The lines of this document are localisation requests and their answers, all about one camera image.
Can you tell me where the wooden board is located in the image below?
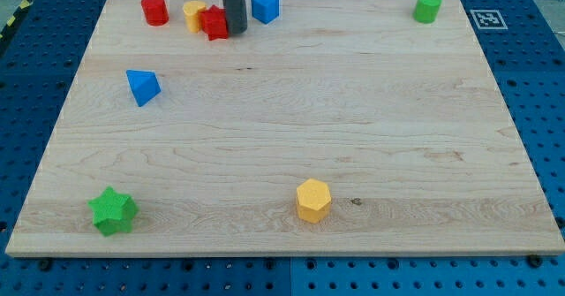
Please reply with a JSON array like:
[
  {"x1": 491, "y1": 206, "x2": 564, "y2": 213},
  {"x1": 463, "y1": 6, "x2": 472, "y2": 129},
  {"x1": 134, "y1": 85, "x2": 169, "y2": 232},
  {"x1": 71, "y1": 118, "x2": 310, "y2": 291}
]
[{"x1": 6, "y1": 0, "x2": 564, "y2": 258}]

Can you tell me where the yellow cylinder block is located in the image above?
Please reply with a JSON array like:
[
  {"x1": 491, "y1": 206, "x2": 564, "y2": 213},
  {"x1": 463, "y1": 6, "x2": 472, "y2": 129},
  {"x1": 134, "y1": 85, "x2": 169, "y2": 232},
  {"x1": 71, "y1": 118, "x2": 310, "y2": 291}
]
[{"x1": 183, "y1": 0, "x2": 207, "y2": 34}]

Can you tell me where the green star block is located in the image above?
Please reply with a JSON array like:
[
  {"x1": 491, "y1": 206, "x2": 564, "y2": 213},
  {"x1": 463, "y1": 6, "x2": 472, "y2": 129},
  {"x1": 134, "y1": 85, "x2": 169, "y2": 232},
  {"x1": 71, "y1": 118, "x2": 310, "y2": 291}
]
[{"x1": 87, "y1": 186, "x2": 139, "y2": 237}]

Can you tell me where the yellow hexagon block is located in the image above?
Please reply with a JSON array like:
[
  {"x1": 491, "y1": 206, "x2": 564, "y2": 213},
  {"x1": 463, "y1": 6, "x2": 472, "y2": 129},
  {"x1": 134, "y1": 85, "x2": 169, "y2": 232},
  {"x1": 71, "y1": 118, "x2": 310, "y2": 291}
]
[{"x1": 296, "y1": 178, "x2": 332, "y2": 224}]

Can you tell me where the blue triangular prism block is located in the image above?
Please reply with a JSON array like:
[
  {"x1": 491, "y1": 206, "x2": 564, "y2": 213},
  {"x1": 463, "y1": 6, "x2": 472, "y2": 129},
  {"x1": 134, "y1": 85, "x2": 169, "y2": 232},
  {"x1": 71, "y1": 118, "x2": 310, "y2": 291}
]
[{"x1": 125, "y1": 70, "x2": 161, "y2": 107}]

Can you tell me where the green cylinder block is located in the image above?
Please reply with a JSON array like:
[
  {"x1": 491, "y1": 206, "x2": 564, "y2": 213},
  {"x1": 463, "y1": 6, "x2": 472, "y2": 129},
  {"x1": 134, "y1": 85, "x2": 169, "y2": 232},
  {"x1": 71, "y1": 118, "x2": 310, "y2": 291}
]
[{"x1": 413, "y1": 0, "x2": 442, "y2": 24}]

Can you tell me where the white fiducial marker tag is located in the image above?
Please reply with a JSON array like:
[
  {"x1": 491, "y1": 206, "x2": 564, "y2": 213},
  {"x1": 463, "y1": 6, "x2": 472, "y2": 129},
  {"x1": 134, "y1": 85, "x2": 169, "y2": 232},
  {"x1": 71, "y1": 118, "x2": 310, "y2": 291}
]
[{"x1": 471, "y1": 9, "x2": 508, "y2": 30}]

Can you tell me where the red star block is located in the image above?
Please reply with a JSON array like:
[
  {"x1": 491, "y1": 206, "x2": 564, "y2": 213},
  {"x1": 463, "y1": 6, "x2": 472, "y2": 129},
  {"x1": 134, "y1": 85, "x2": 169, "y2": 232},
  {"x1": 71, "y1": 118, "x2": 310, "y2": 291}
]
[{"x1": 200, "y1": 5, "x2": 229, "y2": 41}]

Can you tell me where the red cylinder block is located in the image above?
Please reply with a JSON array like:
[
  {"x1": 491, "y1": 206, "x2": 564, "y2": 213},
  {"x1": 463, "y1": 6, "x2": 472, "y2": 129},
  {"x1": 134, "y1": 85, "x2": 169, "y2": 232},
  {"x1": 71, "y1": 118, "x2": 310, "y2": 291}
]
[{"x1": 140, "y1": 0, "x2": 169, "y2": 27}]

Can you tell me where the blue cube block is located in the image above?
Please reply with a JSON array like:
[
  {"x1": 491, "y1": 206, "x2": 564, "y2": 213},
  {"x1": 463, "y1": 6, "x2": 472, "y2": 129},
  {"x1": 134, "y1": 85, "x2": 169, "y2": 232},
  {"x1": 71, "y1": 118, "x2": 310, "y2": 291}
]
[{"x1": 251, "y1": 0, "x2": 280, "y2": 24}]

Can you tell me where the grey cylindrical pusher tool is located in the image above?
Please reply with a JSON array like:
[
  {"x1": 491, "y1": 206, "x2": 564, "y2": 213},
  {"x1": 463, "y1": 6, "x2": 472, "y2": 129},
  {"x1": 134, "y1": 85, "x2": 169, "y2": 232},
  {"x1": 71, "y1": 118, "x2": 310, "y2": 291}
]
[{"x1": 222, "y1": 0, "x2": 247, "y2": 35}]

